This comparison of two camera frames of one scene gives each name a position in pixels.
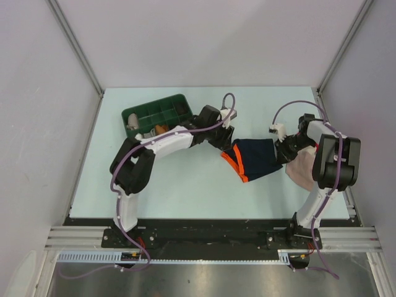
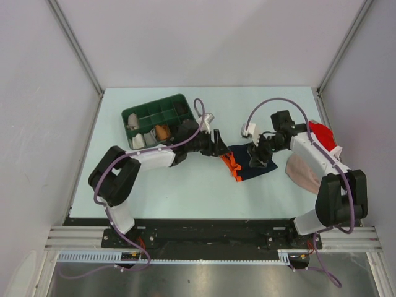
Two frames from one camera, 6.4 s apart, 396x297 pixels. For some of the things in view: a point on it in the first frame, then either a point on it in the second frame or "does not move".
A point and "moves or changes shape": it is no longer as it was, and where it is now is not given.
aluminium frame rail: [349, 238] does not move
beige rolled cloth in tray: [133, 122] does not move
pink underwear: [300, 169] does not move
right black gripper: [283, 155] → [255, 152]
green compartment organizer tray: [174, 111] does not move
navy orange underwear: [252, 158] moves or changes shape
